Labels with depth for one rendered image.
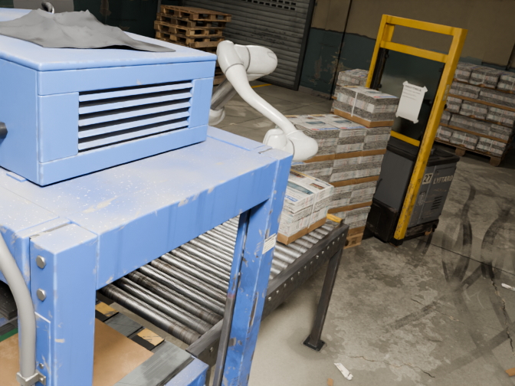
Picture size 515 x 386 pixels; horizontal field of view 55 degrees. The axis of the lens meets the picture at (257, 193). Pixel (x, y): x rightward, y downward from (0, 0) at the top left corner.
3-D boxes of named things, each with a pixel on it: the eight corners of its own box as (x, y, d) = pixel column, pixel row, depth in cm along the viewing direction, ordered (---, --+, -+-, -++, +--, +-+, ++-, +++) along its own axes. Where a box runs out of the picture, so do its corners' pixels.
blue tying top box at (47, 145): (42, 82, 142) (41, 9, 135) (208, 140, 117) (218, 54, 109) (-142, 97, 105) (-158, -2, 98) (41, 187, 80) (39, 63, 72)
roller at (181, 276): (154, 264, 210) (155, 254, 208) (245, 311, 190) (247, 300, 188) (145, 269, 206) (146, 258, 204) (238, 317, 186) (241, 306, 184)
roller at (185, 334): (107, 289, 189) (108, 279, 187) (205, 345, 169) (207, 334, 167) (97, 295, 185) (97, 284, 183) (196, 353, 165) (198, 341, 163)
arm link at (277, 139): (267, 168, 211) (292, 167, 218) (273, 134, 205) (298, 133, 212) (254, 160, 219) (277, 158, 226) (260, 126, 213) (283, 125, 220)
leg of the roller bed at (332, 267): (311, 338, 299) (336, 241, 273) (319, 343, 296) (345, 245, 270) (307, 343, 294) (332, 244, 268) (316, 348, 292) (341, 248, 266)
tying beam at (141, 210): (38, 98, 163) (37, 67, 159) (286, 190, 122) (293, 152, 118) (-235, 129, 107) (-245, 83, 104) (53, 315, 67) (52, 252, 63)
